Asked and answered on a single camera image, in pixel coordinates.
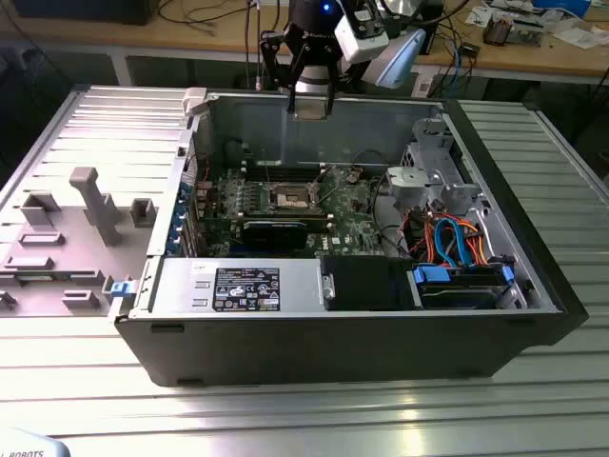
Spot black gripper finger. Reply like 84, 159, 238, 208
313, 47, 340, 117
260, 29, 305, 114

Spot silver CPU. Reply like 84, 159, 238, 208
293, 99, 331, 123

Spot metal socket cover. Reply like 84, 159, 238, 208
306, 176, 329, 207

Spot black RAM slot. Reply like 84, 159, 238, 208
245, 169, 324, 183
245, 216, 332, 226
245, 211, 332, 220
245, 160, 324, 172

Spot copper CPU cooler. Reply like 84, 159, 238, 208
482, 12, 514, 48

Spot wooden desk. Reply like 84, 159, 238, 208
0, 0, 609, 88

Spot grey plastic corner block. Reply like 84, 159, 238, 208
183, 87, 210, 118

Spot white label sheet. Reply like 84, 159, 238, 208
412, 73, 435, 100

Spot black tower box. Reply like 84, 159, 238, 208
424, 22, 441, 56

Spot silver metal disk bay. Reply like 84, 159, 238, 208
384, 116, 481, 213

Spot white paper sheet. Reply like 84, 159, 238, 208
465, 4, 494, 28

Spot green motherboard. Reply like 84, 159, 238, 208
197, 164, 386, 261

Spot black graphics card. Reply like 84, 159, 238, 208
241, 218, 309, 252

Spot grey metal device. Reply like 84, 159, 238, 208
511, 17, 547, 48

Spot black plastic shroud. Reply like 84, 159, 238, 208
319, 254, 415, 313

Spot blue box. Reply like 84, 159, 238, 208
531, 0, 592, 14

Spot white papers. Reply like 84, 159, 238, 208
551, 27, 606, 50

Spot silver power supply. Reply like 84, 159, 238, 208
151, 257, 329, 315

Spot hard disk in blue carrier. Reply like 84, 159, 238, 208
406, 264, 518, 310

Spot grey parts rack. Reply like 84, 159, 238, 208
0, 166, 158, 318

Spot blue plastic clip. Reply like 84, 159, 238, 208
108, 279, 138, 302

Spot black open PC case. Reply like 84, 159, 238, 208
108, 88, 590, 389

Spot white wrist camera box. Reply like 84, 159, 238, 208
334, 8, 390, 64

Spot blue cable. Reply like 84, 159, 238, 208
451, 40, 467, 94

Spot red wire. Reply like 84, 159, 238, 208
187, 154, 211, 186

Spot black wire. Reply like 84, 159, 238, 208
371, 178, 411, 261

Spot orange wire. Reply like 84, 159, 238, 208
468, 221, 494, 266
408, 212, 437, 261

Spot blue wire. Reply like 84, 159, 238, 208
433, 214, 472, 268

